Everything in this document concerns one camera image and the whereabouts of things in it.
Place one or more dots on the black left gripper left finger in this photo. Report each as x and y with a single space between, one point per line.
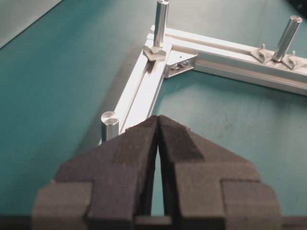
104 188

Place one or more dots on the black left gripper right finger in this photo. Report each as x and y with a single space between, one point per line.
207 187

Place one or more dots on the aluminium pin post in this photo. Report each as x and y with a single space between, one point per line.
160 22
109 125
287 37

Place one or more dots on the aluminium extrusion frame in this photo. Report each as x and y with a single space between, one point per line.
186 51

